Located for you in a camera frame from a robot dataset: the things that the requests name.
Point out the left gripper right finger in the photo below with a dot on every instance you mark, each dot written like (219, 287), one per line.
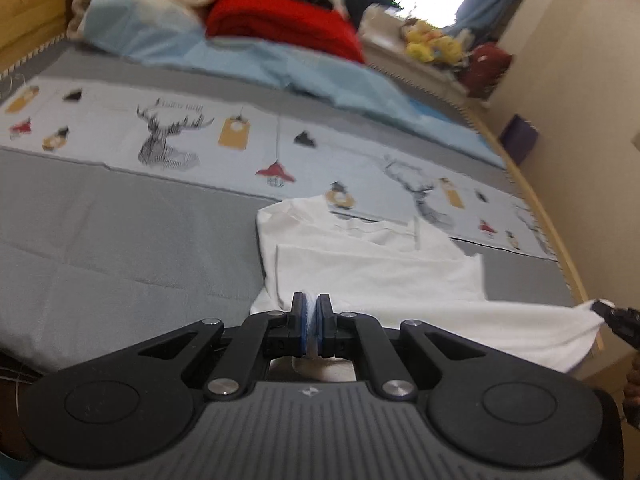
(491, 406)

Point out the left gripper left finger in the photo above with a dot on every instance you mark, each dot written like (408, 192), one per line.
(136, 402)

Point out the white t-shirt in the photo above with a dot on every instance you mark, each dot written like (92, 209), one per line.
(395, 272)

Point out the right hand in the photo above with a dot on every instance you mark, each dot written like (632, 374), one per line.
(631, 402)

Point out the purple box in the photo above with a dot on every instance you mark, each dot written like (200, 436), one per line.
(518, 139)

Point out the grey patterned bed sheet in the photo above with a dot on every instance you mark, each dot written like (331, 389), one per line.
(94, 260)

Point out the yellow plush toys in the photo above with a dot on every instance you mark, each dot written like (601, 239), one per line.
(427, 44)

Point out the light blue quilt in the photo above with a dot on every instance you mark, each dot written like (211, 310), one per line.
(162, 33)

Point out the red blanket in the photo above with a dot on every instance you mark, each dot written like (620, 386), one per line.
(294, 22)

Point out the wooden headboard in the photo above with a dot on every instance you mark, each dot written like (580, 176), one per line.
(27, 24)

